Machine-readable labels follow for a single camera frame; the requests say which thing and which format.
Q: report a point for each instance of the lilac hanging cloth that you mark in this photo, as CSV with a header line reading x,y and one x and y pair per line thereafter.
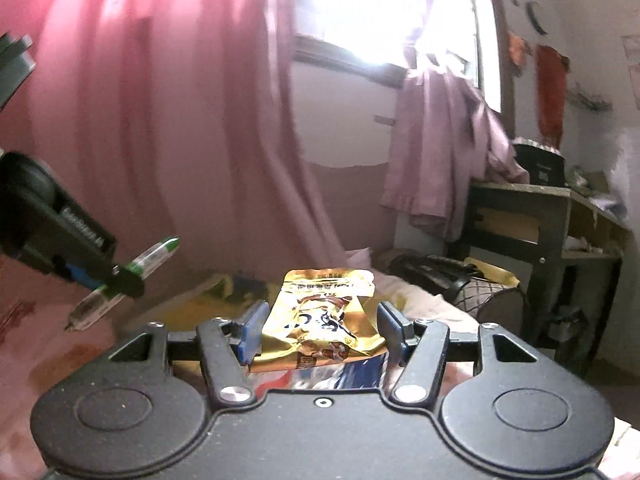
x,y
440,150

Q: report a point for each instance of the round wall clock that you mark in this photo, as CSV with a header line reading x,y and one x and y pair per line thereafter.
x,y
536,22

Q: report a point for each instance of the red wall ornament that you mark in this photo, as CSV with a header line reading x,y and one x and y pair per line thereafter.
x,y
550,90

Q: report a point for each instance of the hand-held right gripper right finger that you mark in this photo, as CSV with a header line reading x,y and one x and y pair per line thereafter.
x,y
392,330

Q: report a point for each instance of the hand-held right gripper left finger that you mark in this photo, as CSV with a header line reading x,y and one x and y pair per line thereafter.
x,y
252,330

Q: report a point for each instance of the pink floral blanket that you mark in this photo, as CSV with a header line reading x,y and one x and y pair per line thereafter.
x,y
40,340

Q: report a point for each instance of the orange wall ornament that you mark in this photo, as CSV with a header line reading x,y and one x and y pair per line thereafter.
x,y
519,52

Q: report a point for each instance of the black box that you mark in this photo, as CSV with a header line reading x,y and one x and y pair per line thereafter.
x,y
540,165

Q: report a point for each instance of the black mesh bag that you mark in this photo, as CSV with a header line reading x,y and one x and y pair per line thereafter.
x,y
492,305

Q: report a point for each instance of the pink curtain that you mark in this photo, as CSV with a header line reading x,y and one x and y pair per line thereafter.
x,y
175,110

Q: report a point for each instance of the green clear pen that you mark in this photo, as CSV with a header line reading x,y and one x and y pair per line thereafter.
x,y
155,255

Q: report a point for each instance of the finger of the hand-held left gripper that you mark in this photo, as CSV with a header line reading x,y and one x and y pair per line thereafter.
x,y
125,282

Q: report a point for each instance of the gold snack packet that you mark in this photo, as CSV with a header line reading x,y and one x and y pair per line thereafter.
x,y
320,320

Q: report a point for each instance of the window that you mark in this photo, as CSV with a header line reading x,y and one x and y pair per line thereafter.
x,y
350,10

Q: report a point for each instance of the wooden desk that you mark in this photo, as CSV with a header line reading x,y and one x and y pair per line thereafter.
x,y
520,200

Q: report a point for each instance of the paper on wall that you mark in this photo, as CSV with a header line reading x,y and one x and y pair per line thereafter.
x,y
632,60

